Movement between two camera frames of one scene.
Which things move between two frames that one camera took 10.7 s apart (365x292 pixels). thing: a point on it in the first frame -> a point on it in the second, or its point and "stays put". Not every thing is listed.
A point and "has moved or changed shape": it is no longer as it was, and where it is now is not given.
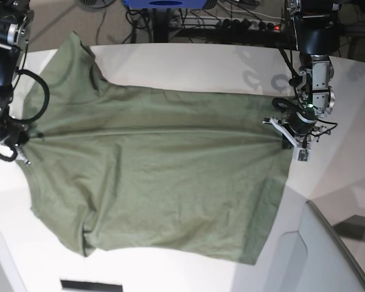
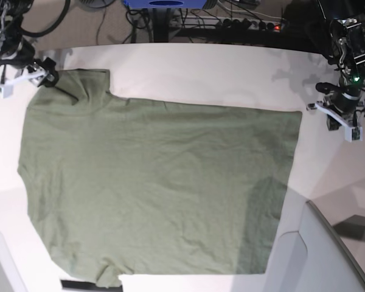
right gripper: x=302 y=119 -> x=345 y=99
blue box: x=165 y=4 stays put
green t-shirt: x=134 y=169 has moved or changed shape
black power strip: x=247 y=25 stays put
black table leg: x=160 y=25 stays put
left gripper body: x=16 y=133 -> x=24 y=55
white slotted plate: x=71 y=286 stays put
